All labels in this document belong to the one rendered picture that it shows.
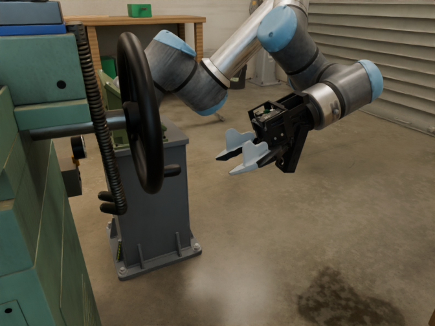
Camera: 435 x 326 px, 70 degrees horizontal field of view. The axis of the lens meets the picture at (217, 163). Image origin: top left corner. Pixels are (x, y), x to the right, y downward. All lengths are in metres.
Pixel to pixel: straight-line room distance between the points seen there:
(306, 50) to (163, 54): 0.55
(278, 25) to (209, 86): 0.54
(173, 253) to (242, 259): 0.30
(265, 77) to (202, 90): 3.14
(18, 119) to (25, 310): 0.25
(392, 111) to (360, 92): 2.66
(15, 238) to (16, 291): 0.08
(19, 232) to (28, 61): 0.23
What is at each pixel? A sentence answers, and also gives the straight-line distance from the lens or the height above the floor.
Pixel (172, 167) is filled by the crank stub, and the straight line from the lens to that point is 0.62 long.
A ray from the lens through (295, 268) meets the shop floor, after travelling 1.42.
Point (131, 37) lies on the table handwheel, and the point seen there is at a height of 0.95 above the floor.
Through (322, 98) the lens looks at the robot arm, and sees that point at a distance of 0.66.
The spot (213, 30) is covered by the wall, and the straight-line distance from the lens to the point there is 4.27.
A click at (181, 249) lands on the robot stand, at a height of 0.03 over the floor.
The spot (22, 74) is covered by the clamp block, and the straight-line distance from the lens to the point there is 0.51.
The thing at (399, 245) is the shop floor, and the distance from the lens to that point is 1.71.
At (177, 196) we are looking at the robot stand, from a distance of 1.27.
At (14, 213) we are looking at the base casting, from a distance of 0.42.
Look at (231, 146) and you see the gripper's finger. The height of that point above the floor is 0.73.
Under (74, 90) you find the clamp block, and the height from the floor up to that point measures 0.88.
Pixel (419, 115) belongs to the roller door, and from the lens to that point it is 3.22.
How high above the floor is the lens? 1.00
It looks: 28 degrees down
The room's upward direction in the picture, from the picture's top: straight up
